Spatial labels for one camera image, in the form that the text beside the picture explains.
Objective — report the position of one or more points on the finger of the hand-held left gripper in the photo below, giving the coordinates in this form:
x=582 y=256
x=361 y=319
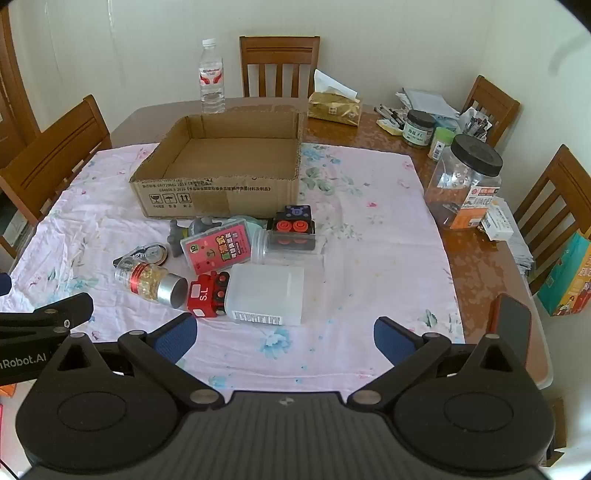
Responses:
x=55 y=310
x=3 y=284

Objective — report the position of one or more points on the bag of pens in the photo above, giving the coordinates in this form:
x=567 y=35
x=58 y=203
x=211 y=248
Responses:
x=475 y=122

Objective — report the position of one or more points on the small green-capped bottle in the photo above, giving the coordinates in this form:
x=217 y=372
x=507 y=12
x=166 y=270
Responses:
x=441 y=143

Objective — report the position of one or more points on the capsule bottle with silver cap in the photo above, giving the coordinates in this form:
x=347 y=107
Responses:
x=147 y=282

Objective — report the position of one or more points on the wooden chair back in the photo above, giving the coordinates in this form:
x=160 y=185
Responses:
x=279 y=67

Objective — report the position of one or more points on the orange packaging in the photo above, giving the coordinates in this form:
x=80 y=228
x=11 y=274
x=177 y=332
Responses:
x=5 y=390

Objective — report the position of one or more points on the pile of white papers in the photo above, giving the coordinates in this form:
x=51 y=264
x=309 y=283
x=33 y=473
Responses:
x=427 y=101

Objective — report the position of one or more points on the clear plastic jar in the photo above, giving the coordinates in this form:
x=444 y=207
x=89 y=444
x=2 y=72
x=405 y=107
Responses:
x=277 y=251

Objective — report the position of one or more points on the black toy train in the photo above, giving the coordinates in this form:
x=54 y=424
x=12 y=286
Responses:
x=292 y=221

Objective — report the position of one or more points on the red toy train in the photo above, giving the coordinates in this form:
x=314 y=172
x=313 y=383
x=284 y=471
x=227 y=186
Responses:
x=205 y=295

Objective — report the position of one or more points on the golden tissue pack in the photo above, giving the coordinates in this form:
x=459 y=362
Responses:
x=334 y=108

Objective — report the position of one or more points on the yellow sticky notes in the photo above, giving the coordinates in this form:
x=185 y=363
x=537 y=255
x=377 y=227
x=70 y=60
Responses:
x=388 y=127

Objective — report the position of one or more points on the grey elephant toy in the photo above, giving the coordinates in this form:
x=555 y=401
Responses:
x=189 y=233

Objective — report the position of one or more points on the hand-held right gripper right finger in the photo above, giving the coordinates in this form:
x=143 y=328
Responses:
x=391 y=337

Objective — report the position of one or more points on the bunch of pens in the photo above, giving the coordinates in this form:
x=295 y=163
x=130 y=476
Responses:
x=390 y=115

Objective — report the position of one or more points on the small white box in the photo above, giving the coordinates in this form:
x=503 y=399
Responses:
x=497 y=221

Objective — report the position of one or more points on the white plastic bottle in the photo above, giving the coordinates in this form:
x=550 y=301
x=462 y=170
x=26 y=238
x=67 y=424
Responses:
x=268 y=295

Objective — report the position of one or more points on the large clear jar black lid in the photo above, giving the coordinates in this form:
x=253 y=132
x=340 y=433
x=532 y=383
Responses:
x=461 y=184

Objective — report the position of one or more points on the pink floral tablecloth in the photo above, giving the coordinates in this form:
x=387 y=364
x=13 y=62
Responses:
x=360 y=267

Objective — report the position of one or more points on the dark green jar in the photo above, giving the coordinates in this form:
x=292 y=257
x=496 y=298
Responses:
x=419 y=129

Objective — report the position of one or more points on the red card box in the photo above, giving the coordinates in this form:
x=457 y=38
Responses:
x=217 y=247

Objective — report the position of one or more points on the wooden slat-back chair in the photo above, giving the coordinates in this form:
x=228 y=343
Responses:
x=558 y=207
x=491 y=108
x=55 y=152

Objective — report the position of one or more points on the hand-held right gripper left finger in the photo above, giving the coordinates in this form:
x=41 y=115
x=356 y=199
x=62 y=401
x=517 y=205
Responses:
x=178 y=336

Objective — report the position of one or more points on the phone in orange case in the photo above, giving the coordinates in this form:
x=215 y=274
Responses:
x=512 y=323

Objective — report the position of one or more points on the stack of leaflets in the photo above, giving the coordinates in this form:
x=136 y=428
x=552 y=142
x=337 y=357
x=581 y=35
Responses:
x=524 y=251

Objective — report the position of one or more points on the correction tape dispenser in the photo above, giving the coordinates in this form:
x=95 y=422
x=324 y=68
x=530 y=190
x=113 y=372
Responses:
x=143 y=254

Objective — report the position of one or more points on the cardboard box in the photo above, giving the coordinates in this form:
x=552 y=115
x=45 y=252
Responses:
x=231 y=157

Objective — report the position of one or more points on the colourful paper bag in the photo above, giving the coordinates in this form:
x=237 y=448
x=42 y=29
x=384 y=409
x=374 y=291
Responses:
x=570 y=281

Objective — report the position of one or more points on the clear plastic water bottle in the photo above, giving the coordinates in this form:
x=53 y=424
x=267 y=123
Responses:
x=212 y=78

